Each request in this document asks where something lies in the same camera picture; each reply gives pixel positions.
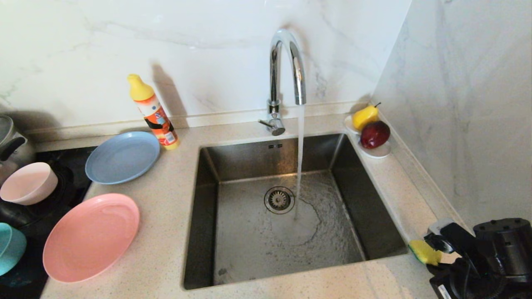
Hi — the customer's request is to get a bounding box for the dark red apple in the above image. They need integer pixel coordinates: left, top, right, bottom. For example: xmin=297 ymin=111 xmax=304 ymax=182
xmin=360 ymin=120 xmax=391 ymax=149

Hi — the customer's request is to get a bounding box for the orange dish soap bottle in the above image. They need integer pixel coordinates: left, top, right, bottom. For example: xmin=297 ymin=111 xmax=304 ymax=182
xmin=127 ymin=74 xmax=180 ymax=150

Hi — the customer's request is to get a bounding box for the pink plate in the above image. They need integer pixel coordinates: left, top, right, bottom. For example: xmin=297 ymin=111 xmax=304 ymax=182
xmin=43 ymin=193 xmax=140 ymax=284

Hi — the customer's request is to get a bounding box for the small white dish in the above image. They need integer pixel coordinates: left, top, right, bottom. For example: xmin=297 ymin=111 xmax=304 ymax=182
xmin=344 ymin=115 xmax=392 ymax=159

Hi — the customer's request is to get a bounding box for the black induction cooktop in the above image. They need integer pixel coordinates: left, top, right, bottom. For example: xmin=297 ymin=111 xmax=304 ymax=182
xmin=0 ymin=146 xmax=98 ymax=299

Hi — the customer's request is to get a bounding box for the yellow pear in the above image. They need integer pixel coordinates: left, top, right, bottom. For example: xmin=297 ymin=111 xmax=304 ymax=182
xmin=352 ymin=103 xmax=382 ymax=131

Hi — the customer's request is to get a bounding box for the pale pink bowl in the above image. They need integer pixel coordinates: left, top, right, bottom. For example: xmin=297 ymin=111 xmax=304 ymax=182
xmin=0 ymin=162 xmax=59 ymax=206

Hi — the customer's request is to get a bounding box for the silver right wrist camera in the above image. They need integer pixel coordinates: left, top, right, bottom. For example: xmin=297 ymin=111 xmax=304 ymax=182
xmin=424 ymin=219 xmax=472 ymax=255

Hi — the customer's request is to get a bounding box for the yellow green sponge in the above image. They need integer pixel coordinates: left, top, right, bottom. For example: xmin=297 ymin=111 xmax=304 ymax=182
xmin=409 ymin=239 xmax=443 ymax=266

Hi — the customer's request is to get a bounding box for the stainless steel sink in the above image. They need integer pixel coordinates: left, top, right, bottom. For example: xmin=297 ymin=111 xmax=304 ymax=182
xmin=183 ymin=133 xmax=410 ymax=290

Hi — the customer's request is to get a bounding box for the round metal drain strainer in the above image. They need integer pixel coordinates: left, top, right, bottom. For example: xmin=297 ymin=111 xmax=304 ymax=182
xmin=264 ymin=186 xmax=296 ymax=214

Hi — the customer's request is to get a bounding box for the metal pot black handle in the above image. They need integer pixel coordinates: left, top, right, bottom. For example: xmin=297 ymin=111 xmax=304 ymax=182
xmin=0 ymin=114 xmax=36 ymax=183

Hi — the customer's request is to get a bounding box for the chrome gooseneck faucet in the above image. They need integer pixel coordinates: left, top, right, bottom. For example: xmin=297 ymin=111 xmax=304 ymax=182
xmin=258 ymin=28 xmax=307 ymax=136

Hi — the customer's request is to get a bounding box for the blue grey plate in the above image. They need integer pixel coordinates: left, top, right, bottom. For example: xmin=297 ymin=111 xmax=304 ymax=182
xmin=85 ymin=131 xmax=161 ymax=185

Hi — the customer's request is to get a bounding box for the teal bowl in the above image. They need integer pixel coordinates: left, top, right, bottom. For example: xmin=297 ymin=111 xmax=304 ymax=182
xmin=0 ymin=223 xmax=27 ymax=277

